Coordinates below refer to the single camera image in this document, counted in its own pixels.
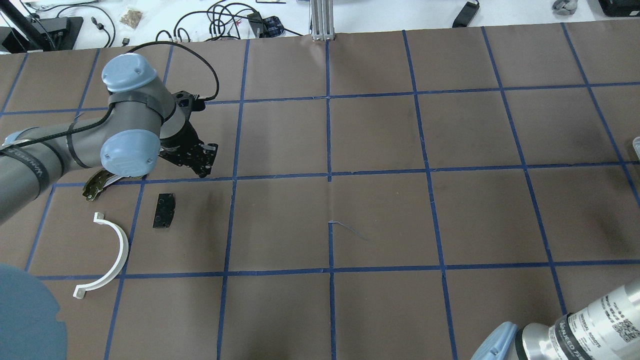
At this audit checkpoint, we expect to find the olive green brake shoe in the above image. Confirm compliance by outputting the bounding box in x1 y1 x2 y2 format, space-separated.
82 168 122 202

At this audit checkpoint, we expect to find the white curved plastic bracket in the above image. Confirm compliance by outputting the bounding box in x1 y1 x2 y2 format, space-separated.
73 212 129 300

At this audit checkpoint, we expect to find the black brake pad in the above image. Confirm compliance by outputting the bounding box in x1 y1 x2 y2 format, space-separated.
152 193 176 229

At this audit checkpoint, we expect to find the black flat box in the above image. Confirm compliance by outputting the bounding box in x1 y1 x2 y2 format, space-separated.
598 0 640 18

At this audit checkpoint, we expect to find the aluminium frame post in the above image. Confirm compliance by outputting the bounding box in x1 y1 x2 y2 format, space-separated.
309 0 335 41

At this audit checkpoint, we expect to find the black power adapter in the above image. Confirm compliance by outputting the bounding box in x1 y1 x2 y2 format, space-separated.
451 0 480 28

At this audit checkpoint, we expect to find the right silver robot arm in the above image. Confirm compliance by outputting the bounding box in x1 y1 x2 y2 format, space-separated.
471 279 640 360

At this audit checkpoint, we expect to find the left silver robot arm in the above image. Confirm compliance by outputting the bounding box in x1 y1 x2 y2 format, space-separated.
0 51 218 360

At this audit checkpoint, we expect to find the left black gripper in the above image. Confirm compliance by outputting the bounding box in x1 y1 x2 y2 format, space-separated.
158 91 218 178

